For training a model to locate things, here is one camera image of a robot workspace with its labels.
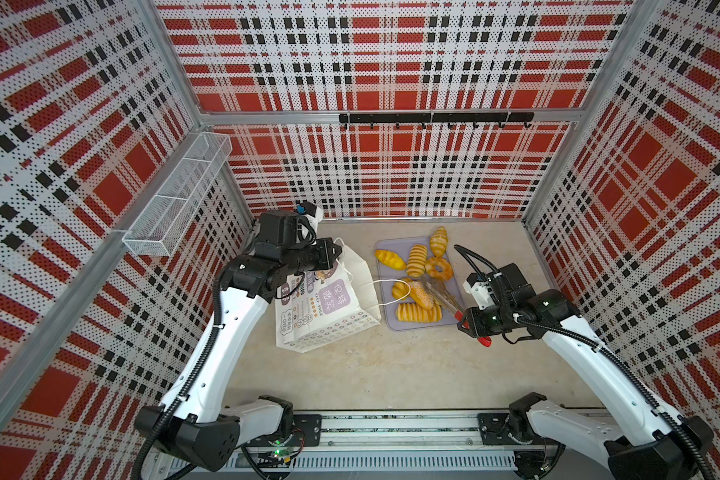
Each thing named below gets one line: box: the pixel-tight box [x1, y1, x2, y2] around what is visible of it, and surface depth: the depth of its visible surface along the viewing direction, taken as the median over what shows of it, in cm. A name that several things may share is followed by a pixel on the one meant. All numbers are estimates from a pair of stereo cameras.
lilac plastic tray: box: [375, 236, 459, 331], surface depth 103 cm
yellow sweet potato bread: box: [374, 249, 407, 271], surface depth 107 cm
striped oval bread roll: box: [406, 244, 428, 278], surface depth 107 cm
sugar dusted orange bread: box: [408, 281, 435, 309], surface depth 91 cm
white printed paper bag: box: [274, 238, 382, 353], surface depth 80 cm
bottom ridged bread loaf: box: [395, 302, 443, 323], surface depth 93 cm
